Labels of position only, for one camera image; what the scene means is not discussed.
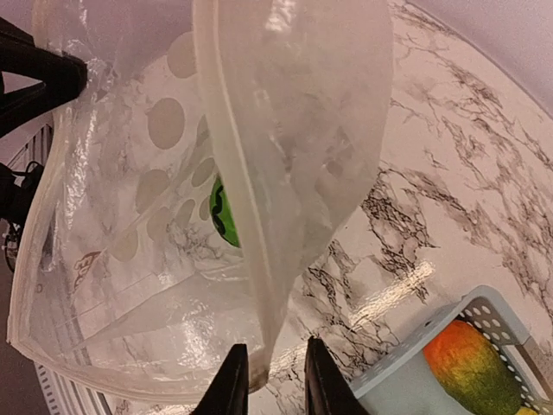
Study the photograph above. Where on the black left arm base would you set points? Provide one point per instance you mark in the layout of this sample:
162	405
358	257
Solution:
17	192

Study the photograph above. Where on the aluminium front rail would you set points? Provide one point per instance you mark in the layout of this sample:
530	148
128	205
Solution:
59	394

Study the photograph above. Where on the grey plastic basket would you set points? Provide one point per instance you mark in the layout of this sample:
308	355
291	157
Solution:
401	382

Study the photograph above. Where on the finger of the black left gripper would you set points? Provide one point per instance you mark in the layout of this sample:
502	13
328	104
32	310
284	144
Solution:
59	78

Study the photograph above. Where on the clear zip top bag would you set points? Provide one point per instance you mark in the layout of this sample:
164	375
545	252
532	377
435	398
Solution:
122	282

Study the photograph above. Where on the green orange toy mango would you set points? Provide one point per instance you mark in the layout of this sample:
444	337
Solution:
470	371

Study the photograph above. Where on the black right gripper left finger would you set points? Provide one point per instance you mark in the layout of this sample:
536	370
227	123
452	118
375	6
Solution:
228	392

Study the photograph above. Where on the yellow toy banana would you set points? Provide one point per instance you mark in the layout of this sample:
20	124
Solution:
526	411

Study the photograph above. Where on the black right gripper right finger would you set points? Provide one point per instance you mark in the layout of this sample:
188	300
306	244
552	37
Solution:
326	391

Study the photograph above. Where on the green toy watermelon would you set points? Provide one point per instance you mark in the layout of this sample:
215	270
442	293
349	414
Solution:
221	214

